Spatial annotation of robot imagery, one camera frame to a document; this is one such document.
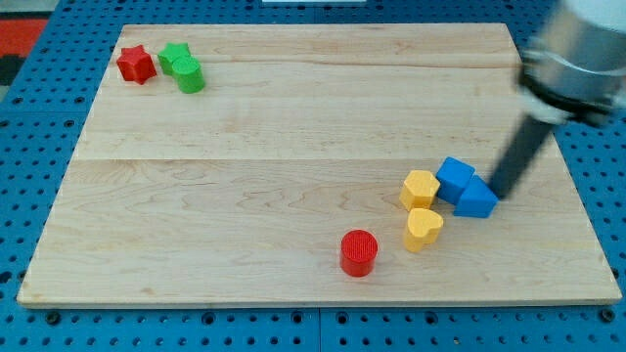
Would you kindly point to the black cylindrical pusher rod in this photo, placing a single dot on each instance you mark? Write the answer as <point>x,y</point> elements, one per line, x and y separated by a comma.
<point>526,141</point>

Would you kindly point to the yellow hexagon block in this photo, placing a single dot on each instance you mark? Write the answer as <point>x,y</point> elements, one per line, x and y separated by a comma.
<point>419,190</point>

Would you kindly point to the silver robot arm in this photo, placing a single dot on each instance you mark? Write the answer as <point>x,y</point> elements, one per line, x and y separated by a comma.
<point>574,70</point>

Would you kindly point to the blue cube block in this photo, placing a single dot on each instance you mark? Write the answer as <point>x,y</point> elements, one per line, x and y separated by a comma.
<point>454,176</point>

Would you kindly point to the blue triangle block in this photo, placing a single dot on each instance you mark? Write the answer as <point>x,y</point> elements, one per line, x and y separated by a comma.
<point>477,200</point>

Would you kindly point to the yellow heart block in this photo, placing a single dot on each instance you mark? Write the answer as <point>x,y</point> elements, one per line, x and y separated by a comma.
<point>422,227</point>

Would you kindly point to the red cylinder block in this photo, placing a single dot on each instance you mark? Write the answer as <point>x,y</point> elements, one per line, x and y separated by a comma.
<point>358,253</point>

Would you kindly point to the wooden board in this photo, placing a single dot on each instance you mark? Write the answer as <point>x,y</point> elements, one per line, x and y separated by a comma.
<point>239,195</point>

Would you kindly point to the green cylinder block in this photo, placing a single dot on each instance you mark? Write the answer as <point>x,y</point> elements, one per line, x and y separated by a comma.
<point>188,75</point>

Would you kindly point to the green star block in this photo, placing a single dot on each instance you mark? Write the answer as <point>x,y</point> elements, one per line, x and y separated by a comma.
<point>171,53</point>

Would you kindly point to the red star block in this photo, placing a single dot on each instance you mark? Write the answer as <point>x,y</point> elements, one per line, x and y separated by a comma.
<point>136,64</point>

